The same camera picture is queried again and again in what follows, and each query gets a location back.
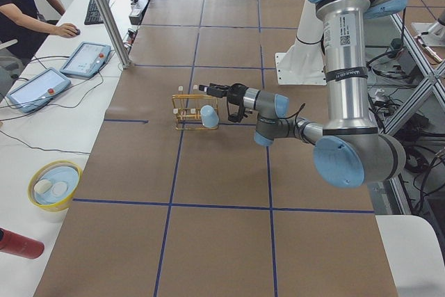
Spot black keyboard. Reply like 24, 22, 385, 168
84, 0, 104, 25

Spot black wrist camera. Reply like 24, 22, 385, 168
227, 105, 253, 123

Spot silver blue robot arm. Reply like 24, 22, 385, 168
200, 0, 408, 188

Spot person in dark shirt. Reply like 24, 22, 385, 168
1, 0, 77, 64

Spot far blue teach pendant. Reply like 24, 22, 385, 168
60, 42, 111, 79

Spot gold wire cup holder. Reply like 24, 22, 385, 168
172, 85, 219, 130

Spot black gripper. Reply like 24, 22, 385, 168
198, 83, 248, 106

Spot blue teach pendant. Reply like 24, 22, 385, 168
60, 42, 111, 79
6, 67, 71, 113

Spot red cylinder bottle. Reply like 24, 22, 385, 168
1, 228, 45, 259

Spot near blue teach pendant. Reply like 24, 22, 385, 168
6, 67, 71, 113

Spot aluminium frame post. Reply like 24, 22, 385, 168
95, 0, 132, 69

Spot light blue plastic cup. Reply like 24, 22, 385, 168
200, 105, 219, 129

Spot yellow rimmed bowl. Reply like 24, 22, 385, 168
27, 160, 83, 212

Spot brown paper table cover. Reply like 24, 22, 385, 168
35, 0, 397, 296

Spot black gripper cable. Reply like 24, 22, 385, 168
225, 97, 314, 144

